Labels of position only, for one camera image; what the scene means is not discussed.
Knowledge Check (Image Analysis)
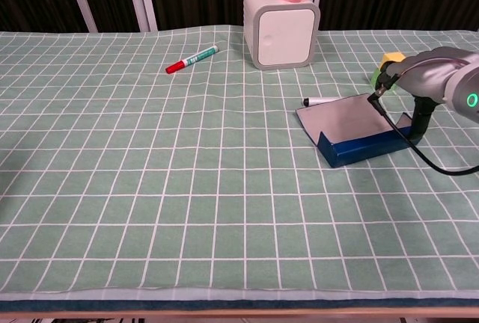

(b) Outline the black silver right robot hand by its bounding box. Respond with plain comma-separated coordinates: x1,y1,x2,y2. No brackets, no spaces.
379,46,471,141

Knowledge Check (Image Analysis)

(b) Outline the blue glasses case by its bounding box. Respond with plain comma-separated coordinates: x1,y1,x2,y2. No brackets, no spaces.
295,93,426,170

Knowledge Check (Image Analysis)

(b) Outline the black capped white marker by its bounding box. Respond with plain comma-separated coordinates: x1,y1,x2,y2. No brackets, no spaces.
302,95,340,107

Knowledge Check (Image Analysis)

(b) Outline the white cube box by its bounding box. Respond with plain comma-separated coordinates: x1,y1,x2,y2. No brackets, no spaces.
242,0,322,72

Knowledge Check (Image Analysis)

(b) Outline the red capped green marker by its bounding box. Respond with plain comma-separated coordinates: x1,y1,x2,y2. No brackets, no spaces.
165,45,219,75

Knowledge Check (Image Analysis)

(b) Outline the green checked tablecloth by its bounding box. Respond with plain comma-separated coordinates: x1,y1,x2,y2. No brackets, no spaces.
0,25,479,301

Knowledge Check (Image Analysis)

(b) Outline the dark blue felt underlay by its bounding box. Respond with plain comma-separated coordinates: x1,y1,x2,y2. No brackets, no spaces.
0,298,479,312

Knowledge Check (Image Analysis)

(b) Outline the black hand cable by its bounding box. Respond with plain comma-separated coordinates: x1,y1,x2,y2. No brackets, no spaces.
367,72,479,177

